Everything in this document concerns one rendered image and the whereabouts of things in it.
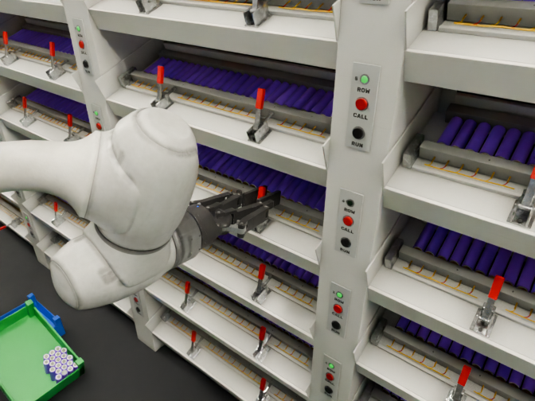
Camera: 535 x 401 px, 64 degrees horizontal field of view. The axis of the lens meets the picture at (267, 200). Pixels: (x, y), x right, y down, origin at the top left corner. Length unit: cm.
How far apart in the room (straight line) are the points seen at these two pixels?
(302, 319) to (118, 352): 83
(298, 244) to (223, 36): 40
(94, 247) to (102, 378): 101
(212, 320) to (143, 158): 82
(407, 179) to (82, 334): 134
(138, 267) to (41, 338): 111
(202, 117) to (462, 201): 51
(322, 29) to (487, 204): 33
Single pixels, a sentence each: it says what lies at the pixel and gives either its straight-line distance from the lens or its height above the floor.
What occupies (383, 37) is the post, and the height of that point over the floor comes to 108.
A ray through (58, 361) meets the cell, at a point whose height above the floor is 8.
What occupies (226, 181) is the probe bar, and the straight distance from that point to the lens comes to 95.
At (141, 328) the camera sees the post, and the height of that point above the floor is 7.
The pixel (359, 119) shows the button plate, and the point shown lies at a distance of 63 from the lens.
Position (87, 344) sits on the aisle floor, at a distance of 167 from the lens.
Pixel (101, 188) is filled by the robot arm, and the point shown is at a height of 96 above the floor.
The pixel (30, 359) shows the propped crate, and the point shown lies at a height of 5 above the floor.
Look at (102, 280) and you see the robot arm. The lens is 58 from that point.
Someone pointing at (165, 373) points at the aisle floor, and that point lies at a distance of 152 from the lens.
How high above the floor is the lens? 118
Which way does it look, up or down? 31 degrees down
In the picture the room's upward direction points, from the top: straight up
